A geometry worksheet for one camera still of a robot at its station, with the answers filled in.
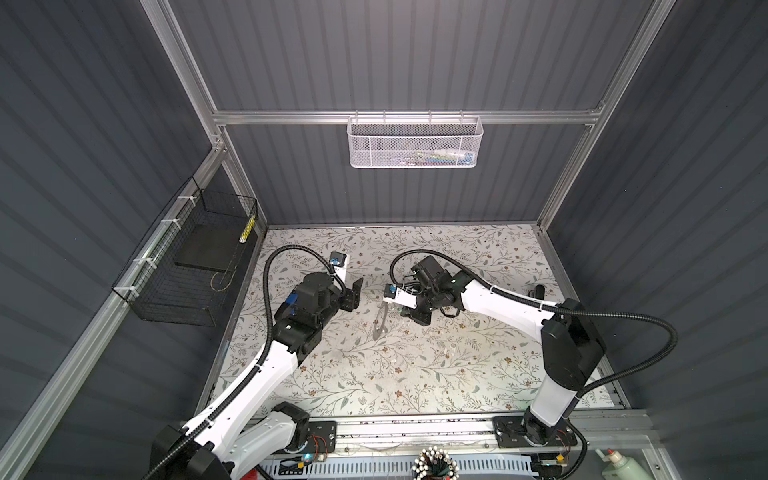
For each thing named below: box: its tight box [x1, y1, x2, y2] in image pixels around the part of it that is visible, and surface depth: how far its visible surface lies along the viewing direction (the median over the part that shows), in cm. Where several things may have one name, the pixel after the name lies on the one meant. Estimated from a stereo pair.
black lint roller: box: [528, 284, 545, 300], surface depth 98 cm
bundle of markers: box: [412, 445, 460, 480], surface depth 57 cm
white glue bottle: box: [595, 448, 652, 480], surface depth 65 cm
